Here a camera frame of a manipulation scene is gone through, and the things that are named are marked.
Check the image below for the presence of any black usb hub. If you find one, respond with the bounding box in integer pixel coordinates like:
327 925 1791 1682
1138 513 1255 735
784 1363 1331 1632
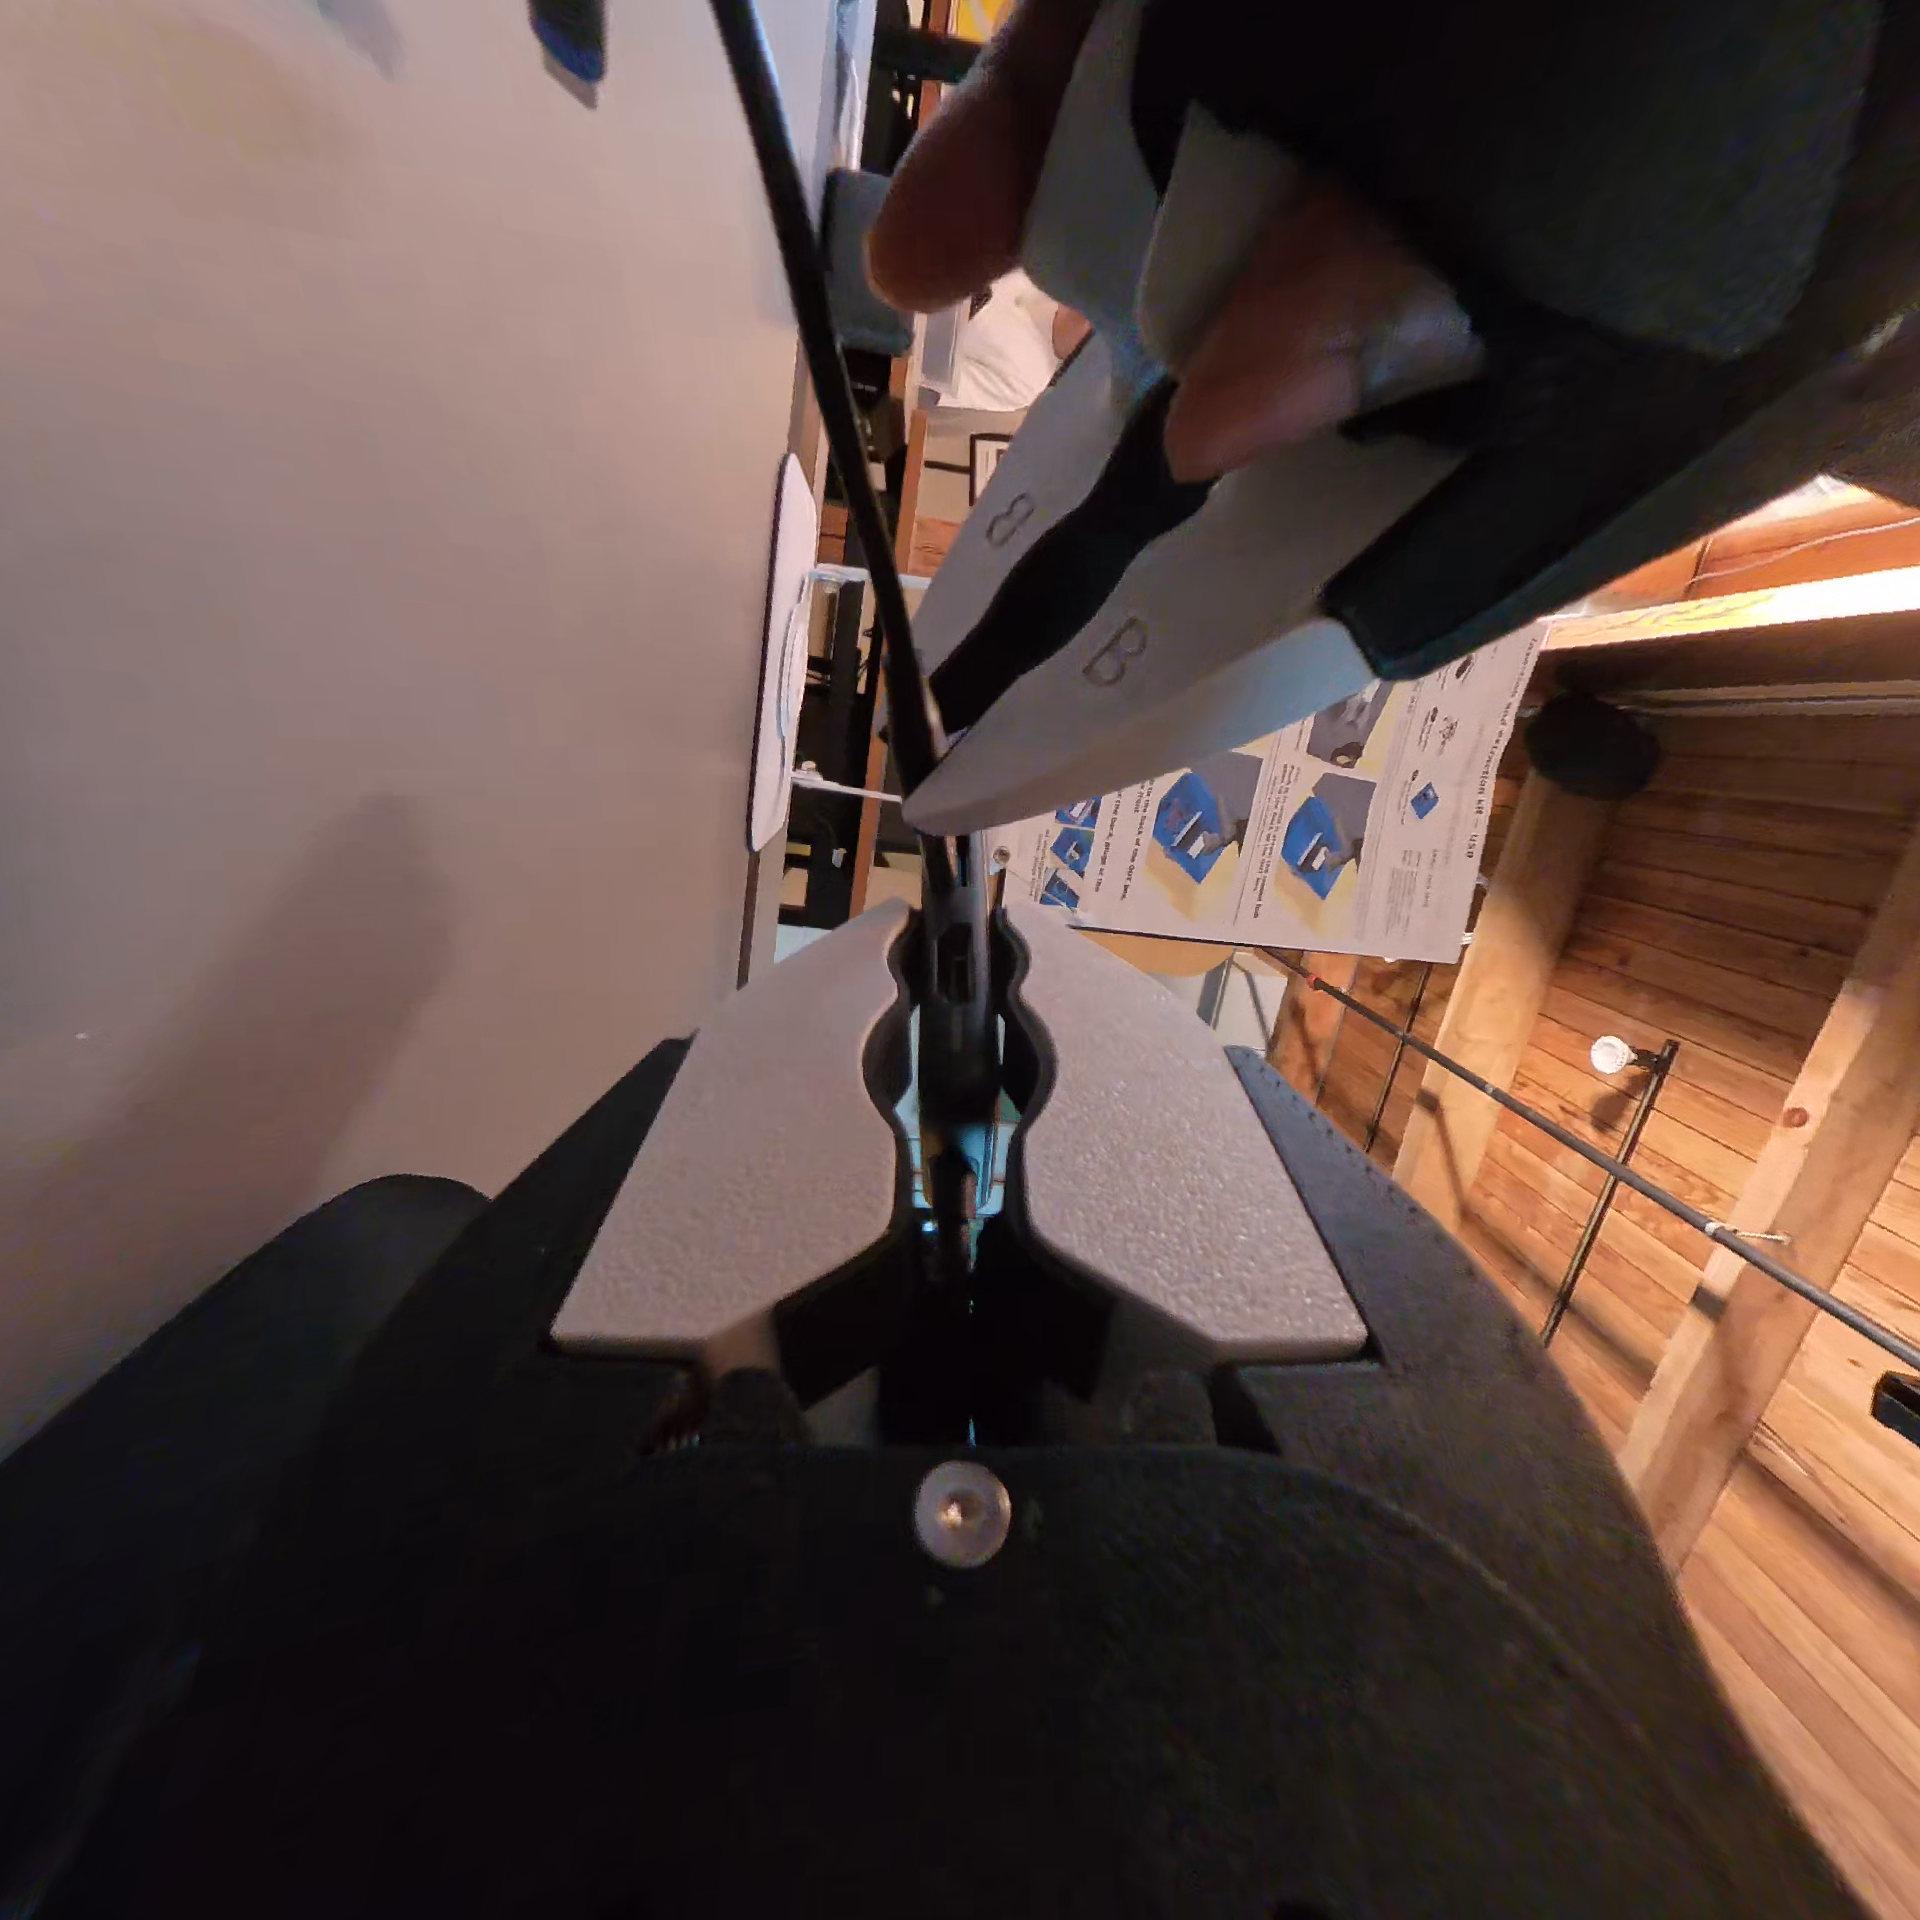
904 872 1000 1244

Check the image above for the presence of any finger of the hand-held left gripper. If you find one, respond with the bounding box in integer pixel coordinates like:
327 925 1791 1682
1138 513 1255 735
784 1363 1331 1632
903 435 1467 839
904 331 1172 735

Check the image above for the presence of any person's left hand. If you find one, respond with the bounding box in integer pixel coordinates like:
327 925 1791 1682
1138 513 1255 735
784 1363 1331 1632
866 0 1419 487

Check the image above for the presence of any black cable with blue plug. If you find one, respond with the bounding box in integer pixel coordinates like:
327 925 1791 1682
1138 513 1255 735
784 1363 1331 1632
528 0 614 109

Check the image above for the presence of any grey box device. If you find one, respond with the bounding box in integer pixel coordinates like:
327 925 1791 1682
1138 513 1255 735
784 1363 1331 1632
819 165 916 359

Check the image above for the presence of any long black rod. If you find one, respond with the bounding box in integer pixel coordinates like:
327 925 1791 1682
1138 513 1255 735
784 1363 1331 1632
1255 949 1920 1378

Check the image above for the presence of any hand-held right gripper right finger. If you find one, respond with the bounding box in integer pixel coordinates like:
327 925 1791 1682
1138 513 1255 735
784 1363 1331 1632
999 908 1371 1363

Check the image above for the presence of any black round lamp head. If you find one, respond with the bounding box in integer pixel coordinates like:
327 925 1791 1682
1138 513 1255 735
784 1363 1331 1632
1516 685 1662 800

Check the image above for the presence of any white rounded pad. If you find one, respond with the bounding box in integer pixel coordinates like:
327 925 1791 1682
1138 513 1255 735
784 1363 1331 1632
740 453 819 847

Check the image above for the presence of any wooden poster board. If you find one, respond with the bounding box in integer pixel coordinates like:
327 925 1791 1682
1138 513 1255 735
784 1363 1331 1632
1070 928 1252 981

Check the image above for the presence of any black usb cable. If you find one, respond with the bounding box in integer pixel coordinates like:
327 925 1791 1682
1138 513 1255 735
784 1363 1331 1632
704 0 987 908

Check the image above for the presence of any usb instruction poster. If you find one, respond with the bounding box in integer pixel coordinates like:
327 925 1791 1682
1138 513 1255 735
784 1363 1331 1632
981 615 1554 964

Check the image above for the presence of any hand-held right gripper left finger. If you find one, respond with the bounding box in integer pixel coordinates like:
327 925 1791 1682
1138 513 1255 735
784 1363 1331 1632
547 897 916 1372

